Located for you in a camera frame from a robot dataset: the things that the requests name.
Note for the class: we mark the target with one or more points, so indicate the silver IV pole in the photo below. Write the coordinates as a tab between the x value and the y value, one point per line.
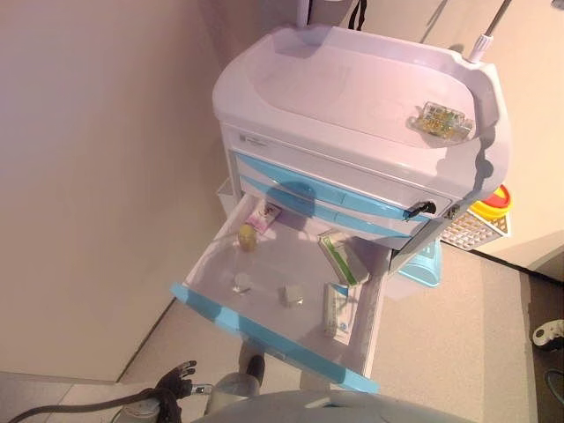
480	46

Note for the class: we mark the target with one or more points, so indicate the small clear cup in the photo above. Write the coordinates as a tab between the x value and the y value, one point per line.
241	283

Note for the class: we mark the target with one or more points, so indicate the yellow medicine bottle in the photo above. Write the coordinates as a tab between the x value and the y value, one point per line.
247	238

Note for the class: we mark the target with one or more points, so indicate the blue fronted cart drawer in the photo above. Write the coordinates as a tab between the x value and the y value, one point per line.
264	264

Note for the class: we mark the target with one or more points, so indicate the yellow red-lidded sharps container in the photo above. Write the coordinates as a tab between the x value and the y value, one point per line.
489	209

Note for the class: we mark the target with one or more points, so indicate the white perforated side basket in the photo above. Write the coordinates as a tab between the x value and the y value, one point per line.
467	231

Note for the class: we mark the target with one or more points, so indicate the blue lidded waste bin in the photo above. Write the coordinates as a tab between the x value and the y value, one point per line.
423	269

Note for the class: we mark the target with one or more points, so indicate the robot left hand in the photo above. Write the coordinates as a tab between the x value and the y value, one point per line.
176	385

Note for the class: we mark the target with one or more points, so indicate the small white box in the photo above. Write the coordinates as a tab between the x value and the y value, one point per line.
291	295

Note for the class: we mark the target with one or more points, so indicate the translucent white side bin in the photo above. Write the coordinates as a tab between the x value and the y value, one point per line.
224	194

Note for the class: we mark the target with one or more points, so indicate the pink medicine box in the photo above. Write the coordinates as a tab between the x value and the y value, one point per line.
264	217

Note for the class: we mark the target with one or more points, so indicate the grey robot torso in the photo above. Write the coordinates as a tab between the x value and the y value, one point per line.
330	410

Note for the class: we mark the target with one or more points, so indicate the white blue medical cart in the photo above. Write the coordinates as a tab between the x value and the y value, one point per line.
352	88

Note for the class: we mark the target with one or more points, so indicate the green white medicine box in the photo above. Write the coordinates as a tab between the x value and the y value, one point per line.
343	260

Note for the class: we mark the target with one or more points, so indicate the white box blue logo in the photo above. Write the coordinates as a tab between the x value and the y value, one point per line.
339	315

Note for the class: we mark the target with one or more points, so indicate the clear pill organizer yellow pills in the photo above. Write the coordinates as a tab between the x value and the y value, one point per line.
440	121

